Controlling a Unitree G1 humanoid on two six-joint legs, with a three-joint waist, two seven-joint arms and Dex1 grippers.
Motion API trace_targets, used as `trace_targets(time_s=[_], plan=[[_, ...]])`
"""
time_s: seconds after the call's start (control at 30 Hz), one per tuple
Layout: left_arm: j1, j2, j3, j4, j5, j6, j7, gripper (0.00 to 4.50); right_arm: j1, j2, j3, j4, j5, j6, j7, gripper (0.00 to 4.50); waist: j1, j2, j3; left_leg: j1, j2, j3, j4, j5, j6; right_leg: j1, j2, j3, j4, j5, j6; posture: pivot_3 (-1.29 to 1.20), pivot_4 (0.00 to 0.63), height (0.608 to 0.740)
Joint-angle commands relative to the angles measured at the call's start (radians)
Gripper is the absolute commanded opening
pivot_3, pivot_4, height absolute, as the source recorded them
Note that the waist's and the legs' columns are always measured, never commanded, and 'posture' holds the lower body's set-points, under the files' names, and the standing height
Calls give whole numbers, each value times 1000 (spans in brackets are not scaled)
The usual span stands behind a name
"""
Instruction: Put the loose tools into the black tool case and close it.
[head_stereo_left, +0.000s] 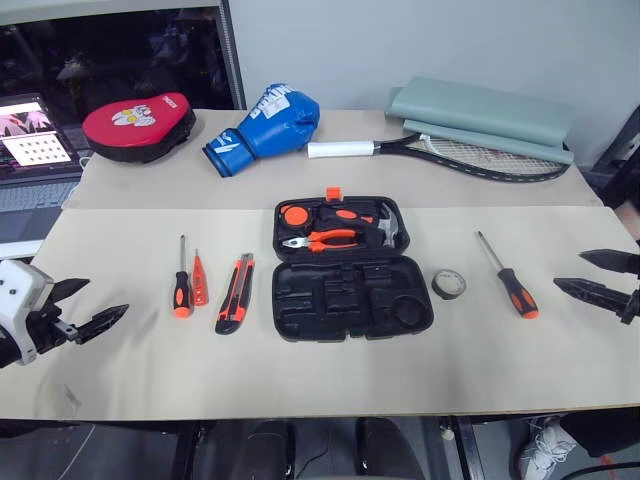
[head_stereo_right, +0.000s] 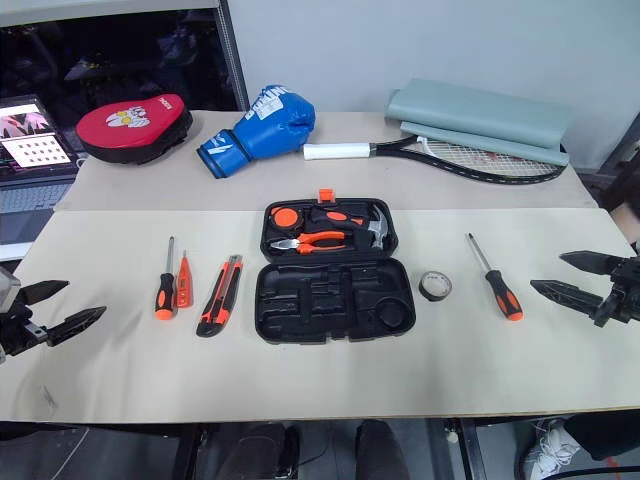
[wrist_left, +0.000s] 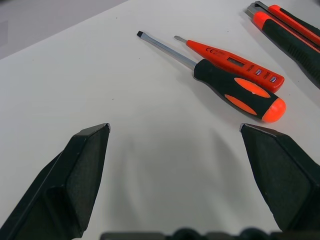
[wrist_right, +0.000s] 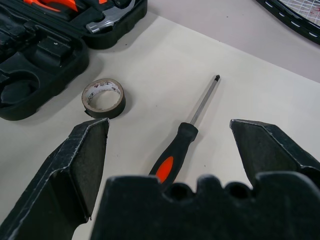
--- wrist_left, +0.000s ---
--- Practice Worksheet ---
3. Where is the flathead screwdriver black orange handle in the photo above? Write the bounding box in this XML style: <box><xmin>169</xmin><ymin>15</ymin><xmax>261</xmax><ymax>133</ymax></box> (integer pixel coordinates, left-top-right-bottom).
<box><xmin>136</xmin><ymin>30</ymin><xmax>287</xmax><ymax>124</ymax></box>

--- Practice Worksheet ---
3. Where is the orange black utility knife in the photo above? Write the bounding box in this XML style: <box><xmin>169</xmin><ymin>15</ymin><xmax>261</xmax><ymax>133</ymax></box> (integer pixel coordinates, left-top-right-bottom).
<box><xmin>244</xmin><ymin>0</ymin><xmax>320</xmax><ymax>90</ymax></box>

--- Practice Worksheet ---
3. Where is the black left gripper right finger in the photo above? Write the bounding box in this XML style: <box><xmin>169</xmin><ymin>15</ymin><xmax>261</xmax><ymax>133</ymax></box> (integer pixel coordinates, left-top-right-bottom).
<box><xmin>239</xmin><ymin>122</ymin><xmax>320</xmax><ymax>233</ymax></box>

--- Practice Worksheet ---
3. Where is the orange voltage tester pen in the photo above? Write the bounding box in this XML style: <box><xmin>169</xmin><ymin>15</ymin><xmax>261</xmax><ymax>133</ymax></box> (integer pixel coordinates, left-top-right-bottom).
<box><xmin>173</xmin><ymin>35</ymin><xmax>285</xmax><ymax>94</ymax></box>

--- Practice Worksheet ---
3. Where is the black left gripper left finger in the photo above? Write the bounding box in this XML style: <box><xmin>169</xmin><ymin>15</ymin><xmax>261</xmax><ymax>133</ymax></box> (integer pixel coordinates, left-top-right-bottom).
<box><xmin>0</xmin><ymin>122</ymin><xmax>112</xmax><ymax>240</ymax></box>

